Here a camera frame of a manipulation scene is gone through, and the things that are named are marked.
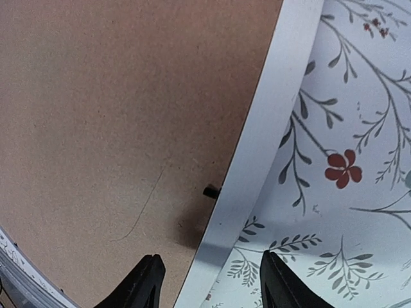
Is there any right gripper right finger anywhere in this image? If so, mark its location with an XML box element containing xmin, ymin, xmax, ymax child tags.
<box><xmin>260</xmin><ymin>250</ymin><xmax>333</xmax><ymax>308</ymax></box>

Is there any brown frame backing board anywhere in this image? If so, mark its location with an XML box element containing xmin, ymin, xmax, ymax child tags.
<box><xmin>1</xmin><ymin>1</ymin><xmax>281</xmax><ymax>307</ymax></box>

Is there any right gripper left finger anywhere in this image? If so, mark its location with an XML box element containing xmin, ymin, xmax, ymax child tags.
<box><xmin>102</xmin><ymin>254</ymin><xmax>166</xmax><ymax>308</ymax></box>

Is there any floral patterned table mat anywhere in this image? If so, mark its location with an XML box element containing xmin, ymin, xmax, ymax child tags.
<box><xmin>172</xmin><ymin>1</ymin><xmax>410</xmax><ymax>307</ymax></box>

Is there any white picture frame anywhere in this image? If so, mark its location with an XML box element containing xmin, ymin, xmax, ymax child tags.
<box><xmin>174</xmin><ymin>1</ymin><xmax>324</xmax><ymax>307</ymax></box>

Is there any front aluminium rail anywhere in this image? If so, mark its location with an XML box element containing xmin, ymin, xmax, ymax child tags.
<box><xmin>1</xmin><ymin>230</ymin><xmax>78</xmax><ymax>307</ymax></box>

